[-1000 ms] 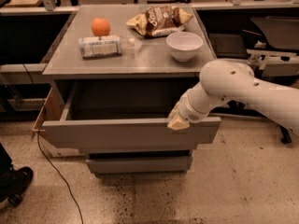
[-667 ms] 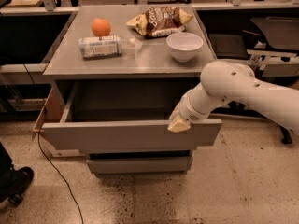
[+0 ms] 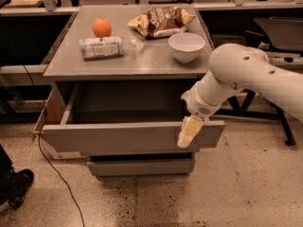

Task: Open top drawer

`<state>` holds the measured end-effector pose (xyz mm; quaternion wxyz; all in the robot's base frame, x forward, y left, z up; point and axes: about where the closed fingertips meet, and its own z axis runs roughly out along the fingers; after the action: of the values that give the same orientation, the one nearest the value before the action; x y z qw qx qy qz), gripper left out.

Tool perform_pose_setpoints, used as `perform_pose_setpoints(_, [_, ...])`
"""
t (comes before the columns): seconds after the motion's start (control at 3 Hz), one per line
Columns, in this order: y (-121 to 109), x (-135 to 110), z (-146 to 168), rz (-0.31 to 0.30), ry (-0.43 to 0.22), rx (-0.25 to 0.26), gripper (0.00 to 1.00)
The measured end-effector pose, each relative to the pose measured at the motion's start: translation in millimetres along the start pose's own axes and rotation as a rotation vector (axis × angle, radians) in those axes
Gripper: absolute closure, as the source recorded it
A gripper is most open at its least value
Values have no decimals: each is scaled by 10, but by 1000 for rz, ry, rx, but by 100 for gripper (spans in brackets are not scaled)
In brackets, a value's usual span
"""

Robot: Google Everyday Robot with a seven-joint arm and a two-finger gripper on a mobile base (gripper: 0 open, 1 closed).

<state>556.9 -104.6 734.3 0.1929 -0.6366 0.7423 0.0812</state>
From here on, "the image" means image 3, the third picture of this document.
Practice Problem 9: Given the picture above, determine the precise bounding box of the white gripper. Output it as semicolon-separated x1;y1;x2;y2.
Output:
177;85;220;148

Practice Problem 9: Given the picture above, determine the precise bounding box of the grey top drawer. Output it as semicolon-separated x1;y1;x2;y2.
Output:
41;81;226;157

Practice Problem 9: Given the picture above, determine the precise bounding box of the grey drawer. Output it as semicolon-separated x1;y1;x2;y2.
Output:
41;81;226;157
87;158;195;177

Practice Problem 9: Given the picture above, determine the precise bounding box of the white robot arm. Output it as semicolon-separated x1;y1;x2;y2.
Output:
177;44;303;148

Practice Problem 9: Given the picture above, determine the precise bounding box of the grey bottom drawer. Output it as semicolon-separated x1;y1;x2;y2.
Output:
87;158;195;177

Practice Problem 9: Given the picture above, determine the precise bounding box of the grey drawer cabinet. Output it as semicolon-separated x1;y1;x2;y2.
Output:
45;6;224;163

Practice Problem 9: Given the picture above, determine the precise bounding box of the white bowl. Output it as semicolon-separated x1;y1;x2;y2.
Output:
168;32;205;63

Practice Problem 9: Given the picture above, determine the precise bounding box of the brown yellow chip bag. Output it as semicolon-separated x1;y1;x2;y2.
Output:
128;6;195;39

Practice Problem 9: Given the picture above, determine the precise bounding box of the plastic water bottle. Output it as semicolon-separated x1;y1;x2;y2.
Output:
80;36;137;60

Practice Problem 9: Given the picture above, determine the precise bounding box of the black chair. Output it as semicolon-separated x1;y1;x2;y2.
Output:
210;16;303;147

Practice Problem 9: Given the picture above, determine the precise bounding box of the orange fruit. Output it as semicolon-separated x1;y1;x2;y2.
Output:
92;19;112;37

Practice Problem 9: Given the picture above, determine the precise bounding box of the cardboard box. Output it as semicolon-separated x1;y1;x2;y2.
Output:
32;88;84;160

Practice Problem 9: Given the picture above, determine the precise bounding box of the black shoe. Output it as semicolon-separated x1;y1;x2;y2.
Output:
0;167;34;209

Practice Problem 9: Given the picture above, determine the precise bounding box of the black floor cable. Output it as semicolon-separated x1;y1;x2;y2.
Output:
23;64;86;227

